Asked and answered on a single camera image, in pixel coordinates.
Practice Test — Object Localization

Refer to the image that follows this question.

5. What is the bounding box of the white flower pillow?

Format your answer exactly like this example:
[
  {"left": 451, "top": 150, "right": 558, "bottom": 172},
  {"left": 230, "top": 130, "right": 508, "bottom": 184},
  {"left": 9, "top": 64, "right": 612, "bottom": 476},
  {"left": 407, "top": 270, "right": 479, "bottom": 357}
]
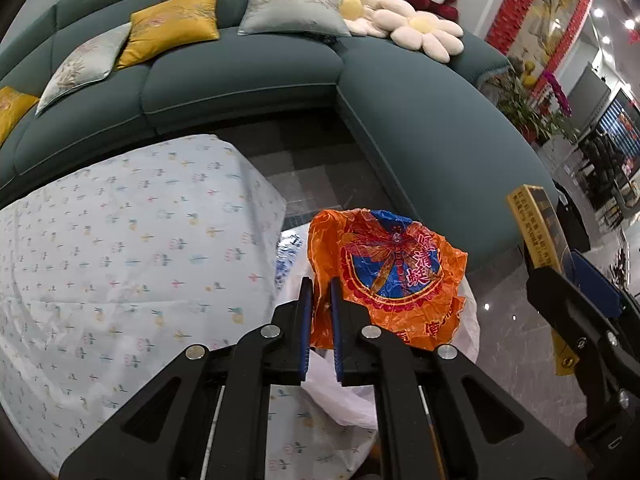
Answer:
[
  {"left": 375, "top": 0, "right": 465, "bottom": 63},
  {"left": 315, "top": 0, "right": 401, "bottom": 38}
]

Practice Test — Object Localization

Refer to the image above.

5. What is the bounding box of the dark green sofa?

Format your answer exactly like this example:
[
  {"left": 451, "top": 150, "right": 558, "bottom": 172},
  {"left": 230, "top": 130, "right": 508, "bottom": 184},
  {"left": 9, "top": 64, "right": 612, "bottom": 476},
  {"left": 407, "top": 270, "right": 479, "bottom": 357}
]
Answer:
[{"left": 0, "top": 0, "right": 558, "bottom": 271}]

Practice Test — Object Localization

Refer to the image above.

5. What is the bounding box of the dark screen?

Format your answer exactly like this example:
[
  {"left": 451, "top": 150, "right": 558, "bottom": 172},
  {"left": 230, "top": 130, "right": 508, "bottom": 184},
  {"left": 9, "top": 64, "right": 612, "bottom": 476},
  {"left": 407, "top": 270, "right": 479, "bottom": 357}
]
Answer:
[{"left": 597, "top": 87, "right": 640, "bottom": 176}]

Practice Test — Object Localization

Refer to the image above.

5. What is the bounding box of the white plastic bag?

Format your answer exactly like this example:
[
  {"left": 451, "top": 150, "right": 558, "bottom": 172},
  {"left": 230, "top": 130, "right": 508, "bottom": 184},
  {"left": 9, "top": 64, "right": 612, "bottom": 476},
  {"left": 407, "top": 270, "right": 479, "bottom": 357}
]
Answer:
[{"left": 277, "top": 222, "right": 481, "bottom": 428}]

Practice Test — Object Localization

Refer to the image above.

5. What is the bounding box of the red and gold wall decoration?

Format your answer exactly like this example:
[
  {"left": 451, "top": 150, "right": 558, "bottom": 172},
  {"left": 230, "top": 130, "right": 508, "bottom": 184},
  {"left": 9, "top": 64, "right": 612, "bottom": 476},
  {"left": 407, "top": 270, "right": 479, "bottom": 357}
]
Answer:
[{"left": 485, "top": 0, "right": 596, "bottom": 76}]

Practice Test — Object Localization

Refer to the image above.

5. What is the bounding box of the yellow embroidered cushion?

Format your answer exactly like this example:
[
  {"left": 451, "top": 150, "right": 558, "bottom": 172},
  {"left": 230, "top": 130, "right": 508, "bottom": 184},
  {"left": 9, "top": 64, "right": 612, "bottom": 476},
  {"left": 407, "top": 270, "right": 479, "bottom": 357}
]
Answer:
[
  {"left": 114, "top": 0, "right": 221, "bottom": 71},
  {"left": 0, "top": 86, "right": 40, "bottom": 148}
]

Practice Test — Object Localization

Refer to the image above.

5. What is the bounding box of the grey embroidered cushion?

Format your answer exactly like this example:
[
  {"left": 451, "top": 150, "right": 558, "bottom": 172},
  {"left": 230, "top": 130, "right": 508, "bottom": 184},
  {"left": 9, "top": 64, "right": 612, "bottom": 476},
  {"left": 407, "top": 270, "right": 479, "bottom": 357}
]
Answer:
[
  {"left": 237, "top": 0, "right": 352, "bottom": 38},
  {"left": 35, "top": 22, "right": 132, "bottom": 117}
]

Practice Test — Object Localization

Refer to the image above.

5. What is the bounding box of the orange printed plastic bag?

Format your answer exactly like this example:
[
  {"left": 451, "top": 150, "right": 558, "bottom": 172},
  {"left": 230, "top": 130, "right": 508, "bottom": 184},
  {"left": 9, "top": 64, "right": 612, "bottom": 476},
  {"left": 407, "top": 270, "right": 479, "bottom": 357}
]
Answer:
[{"left": 306, "top": 208, "right": 469, "bottom": 352}]

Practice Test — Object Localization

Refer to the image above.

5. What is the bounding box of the yellow sign board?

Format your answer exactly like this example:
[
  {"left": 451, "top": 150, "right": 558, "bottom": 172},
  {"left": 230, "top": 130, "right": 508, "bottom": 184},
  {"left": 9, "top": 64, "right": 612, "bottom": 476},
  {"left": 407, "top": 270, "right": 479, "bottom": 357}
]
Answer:
[{"left": 506, "top": 185, "right": 576, "bottom": 378}]

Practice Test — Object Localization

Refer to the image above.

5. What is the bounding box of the floral light blue tablecloth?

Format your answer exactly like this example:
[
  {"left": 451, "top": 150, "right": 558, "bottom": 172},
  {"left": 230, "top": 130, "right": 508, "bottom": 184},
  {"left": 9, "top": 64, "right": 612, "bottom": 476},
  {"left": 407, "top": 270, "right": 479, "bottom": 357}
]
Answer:
[{"left": 0, "top": 133, "right": 378, "bottom": 480}]

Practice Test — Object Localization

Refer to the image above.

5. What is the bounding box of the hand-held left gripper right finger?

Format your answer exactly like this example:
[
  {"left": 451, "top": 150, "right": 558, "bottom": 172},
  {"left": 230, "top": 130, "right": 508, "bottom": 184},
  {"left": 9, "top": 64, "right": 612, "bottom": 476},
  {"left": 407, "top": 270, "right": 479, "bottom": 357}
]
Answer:
[{"left": 330, "top": 277, "right": 586, "bottom": 480}]

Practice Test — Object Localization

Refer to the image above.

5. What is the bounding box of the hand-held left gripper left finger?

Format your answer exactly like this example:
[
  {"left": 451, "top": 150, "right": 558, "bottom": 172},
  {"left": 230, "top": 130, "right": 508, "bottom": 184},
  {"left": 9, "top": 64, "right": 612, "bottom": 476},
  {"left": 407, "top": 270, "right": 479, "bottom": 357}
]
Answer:
[{"left": 59, "top": 277, "right": 315, "bottom": 480}]

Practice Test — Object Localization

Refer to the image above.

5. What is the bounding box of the blue and white printed wrapper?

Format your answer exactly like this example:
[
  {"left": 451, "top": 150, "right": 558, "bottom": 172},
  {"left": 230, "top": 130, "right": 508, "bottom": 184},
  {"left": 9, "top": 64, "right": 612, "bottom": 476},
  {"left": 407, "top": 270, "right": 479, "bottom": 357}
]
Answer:
[{"left": 274, "top": 227, "right": 306, "bottom": 288}]

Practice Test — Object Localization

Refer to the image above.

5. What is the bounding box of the purple orchid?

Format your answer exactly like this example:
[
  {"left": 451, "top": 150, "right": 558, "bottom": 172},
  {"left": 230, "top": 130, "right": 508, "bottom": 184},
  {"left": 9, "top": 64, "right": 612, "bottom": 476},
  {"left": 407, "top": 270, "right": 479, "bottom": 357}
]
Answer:
[{"left": 542, "top": 70, "right": 573, "bottom": 117}]

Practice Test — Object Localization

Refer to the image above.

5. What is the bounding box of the green potted plant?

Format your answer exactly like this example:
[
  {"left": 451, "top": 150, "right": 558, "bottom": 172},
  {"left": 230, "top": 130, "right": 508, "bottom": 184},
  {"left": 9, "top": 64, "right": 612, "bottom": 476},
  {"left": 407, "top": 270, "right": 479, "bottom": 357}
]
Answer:
[{"left": 482, "top": 67, "right": 581, "bottom": 146}]

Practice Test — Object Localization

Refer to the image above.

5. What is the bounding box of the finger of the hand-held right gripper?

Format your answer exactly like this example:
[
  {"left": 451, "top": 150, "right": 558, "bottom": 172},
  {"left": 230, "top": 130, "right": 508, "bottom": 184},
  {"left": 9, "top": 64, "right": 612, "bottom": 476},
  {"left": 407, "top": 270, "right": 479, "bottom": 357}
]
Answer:
[
  {"left": 570, "top": 250, "right": 640, "bottom": 341},
  {"left": 526, "top": 266, "right": 632, "bottom": 411}
]

